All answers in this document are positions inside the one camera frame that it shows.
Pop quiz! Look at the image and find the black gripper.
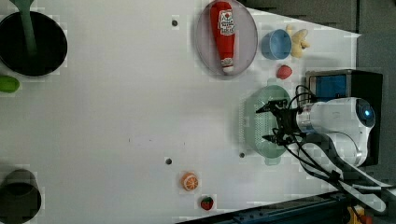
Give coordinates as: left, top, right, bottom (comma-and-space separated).
256, 100, 303, 146

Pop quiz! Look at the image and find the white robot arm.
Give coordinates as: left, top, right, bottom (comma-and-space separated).
255, 97, 376, 166

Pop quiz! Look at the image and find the black toaster oven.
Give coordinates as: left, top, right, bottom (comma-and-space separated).
305, 69, 383, 166

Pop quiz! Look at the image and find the blue bowl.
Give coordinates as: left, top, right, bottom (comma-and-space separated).
262, 29, 291, 60

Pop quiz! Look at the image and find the grey oval plate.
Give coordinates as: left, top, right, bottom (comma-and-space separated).
194, 0, 258, 76

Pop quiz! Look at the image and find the orange slice toy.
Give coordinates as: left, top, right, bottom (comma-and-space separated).
180, 172, 199, 191

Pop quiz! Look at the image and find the small red strawberry toy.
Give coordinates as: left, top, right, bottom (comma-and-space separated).
200, 196, 214, 211

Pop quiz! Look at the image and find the red ketchup bottle plush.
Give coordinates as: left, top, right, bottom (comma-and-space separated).
209, 1, 235, 74

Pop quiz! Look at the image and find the black round pan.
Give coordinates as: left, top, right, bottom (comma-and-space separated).
0, 11, 67, 77

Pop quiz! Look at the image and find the dark cylinder cup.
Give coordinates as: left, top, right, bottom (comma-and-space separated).
0, 169, 42, 224

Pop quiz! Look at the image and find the green toy vegetable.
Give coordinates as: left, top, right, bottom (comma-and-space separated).
0, 76, 20, 93

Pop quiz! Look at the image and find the green spatula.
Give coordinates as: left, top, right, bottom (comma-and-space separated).
9, 0, 37, 57

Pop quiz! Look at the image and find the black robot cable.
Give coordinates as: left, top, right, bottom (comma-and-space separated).
279, 84, 396, 216

